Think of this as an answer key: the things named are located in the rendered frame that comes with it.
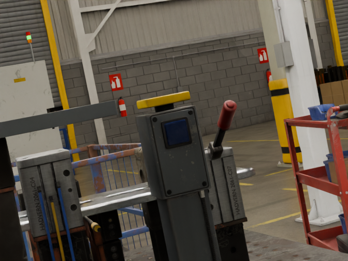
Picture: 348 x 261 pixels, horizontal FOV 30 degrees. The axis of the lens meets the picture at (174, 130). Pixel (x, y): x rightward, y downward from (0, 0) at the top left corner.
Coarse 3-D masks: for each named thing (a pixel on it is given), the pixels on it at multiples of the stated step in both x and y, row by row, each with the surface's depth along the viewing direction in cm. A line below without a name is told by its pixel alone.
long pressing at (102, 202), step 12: (240, 168) 121; (252, 168) 118; (108, 192) 125; (120, 192) 121; (132, 192) 118; (144, 192) 112; (84, 204) 115; (96, 204) 109; (108, 204) 109; (120, 204) 110; (132, 204) 110; (24, 216) 116; (24, 228) 105
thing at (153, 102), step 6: (162, 96) 84; (168, 96) 84; (174, 96) 84; (180, 96) 84; (186, 96) 85; (138, 102) 88; (144, 102) 84; (150, 102) 83; (156, 102) 84; (162, 102) 84; (168, 102) 84; (174, 102) 84; (138, 108) 88; (144, 108) 86; (156, 108) 86; (162, 108) 86; (168, 108) 86; (174, 108) 87
